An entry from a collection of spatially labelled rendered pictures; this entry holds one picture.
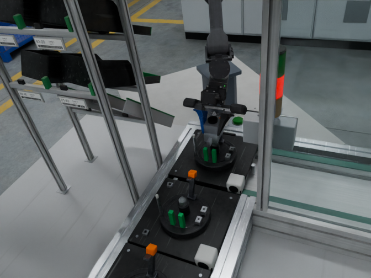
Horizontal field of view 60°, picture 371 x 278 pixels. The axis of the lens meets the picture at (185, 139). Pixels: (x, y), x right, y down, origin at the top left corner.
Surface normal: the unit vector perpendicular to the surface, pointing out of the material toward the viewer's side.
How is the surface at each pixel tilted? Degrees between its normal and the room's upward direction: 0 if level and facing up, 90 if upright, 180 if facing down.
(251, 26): 90
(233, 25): 90
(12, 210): 0
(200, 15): 90
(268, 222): 90
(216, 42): 34
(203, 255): 0
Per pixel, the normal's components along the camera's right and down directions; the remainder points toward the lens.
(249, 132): -0.39, 0.62
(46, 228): -0.12, -0.77
